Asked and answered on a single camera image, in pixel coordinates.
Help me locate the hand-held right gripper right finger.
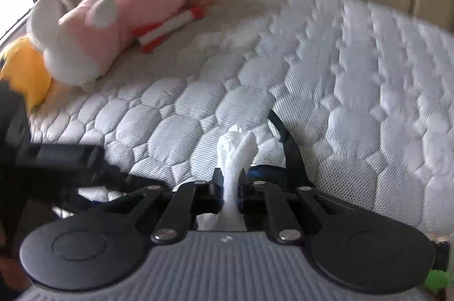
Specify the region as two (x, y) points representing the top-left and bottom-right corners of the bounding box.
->
(239, 169), (352, 243)

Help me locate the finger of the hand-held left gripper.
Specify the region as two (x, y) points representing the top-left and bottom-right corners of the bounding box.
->
(31, 143), (168, 193)

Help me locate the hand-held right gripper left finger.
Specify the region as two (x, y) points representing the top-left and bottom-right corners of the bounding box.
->
(117, 167), (225, 242)

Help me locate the white cloth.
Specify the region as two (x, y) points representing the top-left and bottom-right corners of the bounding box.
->
(197, 124), (258, 233)

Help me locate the dark blue object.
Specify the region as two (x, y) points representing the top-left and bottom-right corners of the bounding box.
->
(248, 164), (286, 182)

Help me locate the yellow plush toy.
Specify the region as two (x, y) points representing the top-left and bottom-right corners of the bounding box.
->
(0, 36), (52, 111)

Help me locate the grey quilted mattress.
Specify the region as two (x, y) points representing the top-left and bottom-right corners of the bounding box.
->
(28, 0), (454, 301)

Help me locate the pink plush toy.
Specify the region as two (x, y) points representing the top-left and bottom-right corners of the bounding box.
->
(28, 0), (222, 87)

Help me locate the green pompom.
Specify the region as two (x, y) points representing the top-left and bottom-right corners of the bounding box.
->
(424, 269), (450, 293)

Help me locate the black strap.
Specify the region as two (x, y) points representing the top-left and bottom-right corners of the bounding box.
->
(266, 110), (308, 190)

